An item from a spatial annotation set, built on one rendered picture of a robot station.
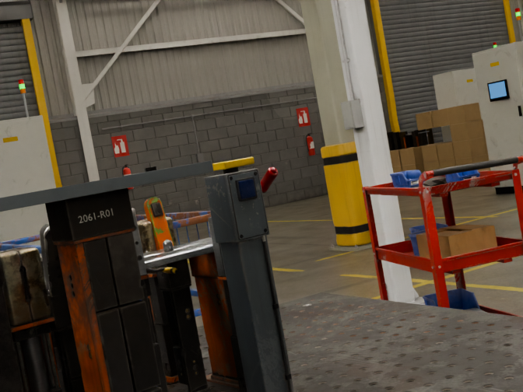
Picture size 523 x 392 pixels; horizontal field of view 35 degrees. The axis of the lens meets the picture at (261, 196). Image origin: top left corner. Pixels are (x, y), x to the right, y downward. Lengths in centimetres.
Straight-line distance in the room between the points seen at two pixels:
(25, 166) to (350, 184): 359
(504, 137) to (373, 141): 650
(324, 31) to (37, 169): 350
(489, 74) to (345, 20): 656
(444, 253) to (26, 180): 656
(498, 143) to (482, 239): 824
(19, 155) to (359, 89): 504
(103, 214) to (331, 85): 744
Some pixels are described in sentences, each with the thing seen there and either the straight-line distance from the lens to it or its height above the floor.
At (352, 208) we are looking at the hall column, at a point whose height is 43.
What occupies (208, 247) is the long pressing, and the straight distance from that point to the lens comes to 163.
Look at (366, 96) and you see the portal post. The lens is 542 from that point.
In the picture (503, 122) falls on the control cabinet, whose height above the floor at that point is 98.
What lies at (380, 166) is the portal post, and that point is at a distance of 543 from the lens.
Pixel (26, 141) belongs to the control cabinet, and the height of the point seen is 173.
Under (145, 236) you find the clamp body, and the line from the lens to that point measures 182.
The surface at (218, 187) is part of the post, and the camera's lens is 135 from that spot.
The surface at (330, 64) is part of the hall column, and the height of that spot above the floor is 193.
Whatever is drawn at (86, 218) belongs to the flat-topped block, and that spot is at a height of 112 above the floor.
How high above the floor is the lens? 117
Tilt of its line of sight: 3 degrees down
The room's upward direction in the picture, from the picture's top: 10 degrees counter-clockwise
